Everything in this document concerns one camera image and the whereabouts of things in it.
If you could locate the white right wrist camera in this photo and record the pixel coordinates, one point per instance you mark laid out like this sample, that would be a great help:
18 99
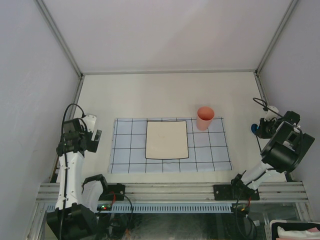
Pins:
271 112

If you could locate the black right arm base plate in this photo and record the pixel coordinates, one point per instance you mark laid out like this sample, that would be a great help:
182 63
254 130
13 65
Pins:
226 192

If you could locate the white bin with cloths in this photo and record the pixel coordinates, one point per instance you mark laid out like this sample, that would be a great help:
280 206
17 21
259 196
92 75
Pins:
294 230

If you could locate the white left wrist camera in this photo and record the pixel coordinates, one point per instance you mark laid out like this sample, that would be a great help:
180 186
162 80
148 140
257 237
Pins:
90 121

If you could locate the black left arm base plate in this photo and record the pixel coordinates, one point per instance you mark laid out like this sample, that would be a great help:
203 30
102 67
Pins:
112 190

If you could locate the pink plastic cup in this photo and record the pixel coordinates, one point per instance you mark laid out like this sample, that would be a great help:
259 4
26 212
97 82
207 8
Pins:
204 117

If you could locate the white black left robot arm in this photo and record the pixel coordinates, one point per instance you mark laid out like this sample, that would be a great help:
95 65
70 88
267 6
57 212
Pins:
74 216

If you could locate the blue slotted cable duct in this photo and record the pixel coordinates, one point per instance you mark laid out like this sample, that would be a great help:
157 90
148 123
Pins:
158 208

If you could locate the aluminium front rail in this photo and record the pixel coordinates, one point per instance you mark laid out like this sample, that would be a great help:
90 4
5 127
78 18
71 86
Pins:
269 192

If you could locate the white square plate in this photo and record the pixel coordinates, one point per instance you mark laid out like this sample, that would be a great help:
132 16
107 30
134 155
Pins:
166 140

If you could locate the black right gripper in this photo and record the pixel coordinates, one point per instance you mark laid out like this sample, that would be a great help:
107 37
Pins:
262 122

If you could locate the blue metal spoon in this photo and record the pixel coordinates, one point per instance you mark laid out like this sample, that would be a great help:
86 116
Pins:
254 127

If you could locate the light blue checked placemat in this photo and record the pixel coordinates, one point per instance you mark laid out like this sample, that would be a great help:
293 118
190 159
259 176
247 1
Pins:
207 150

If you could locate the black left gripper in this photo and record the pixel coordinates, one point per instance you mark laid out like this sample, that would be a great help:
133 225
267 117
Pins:
91 145

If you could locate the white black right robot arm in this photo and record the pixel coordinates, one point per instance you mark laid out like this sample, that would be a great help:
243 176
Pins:
286 148

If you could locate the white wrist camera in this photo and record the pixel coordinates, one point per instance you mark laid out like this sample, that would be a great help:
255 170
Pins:
271 112
90 121

